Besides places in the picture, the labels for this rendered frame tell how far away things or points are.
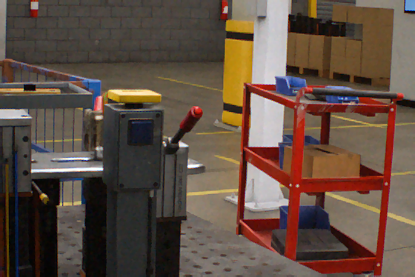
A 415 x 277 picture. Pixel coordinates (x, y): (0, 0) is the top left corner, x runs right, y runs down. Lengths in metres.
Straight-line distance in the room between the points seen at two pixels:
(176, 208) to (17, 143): 0.28
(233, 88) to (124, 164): 7.42
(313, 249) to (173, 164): 2.31
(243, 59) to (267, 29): 3.16
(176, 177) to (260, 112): 4.01
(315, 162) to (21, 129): 2.33
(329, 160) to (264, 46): 1.91
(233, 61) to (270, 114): 3.23
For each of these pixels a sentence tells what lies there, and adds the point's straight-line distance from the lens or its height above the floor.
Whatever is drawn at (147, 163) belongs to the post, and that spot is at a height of 1.07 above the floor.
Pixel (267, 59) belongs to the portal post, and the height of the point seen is 0.94.
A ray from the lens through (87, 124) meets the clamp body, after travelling 1.71.
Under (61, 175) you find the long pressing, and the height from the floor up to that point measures 0.99.
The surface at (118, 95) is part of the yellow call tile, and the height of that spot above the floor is 1.16.
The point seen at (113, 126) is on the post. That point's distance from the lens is 1.15.
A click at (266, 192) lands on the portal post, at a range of 5.44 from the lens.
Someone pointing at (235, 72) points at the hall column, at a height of 0.57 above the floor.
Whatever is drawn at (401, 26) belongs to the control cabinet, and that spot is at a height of 1.10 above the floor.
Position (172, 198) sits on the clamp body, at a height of 0.97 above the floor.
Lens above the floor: 1.29
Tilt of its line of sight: 10 degrees down
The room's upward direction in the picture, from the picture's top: 2 degrees clockwise
